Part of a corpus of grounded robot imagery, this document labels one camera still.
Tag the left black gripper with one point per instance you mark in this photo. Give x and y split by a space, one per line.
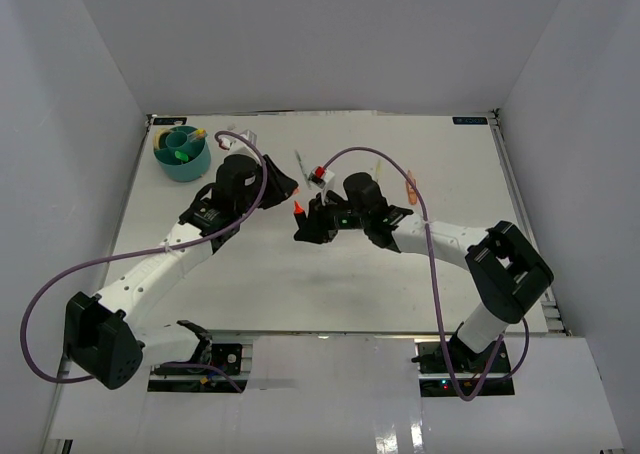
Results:
281 185

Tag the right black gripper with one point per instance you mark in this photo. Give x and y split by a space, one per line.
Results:
316 229

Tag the black highlighter green cap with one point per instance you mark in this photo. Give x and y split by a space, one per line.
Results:
181 156

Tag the beige tape roll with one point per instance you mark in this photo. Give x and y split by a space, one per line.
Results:
159 139

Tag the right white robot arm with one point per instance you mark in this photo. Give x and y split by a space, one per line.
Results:
509 274

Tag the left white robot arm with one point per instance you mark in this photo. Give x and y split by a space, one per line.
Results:
103 333

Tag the green clear pen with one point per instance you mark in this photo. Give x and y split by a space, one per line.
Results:
303 169

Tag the teal round organizer container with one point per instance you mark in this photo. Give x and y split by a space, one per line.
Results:
199 153

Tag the blue label sticker right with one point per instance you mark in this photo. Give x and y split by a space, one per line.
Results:
469 120

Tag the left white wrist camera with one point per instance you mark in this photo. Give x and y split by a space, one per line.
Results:
232 145

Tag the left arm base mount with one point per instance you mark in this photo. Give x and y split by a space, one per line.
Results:
222 369

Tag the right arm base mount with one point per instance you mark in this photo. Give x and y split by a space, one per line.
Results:
435 380

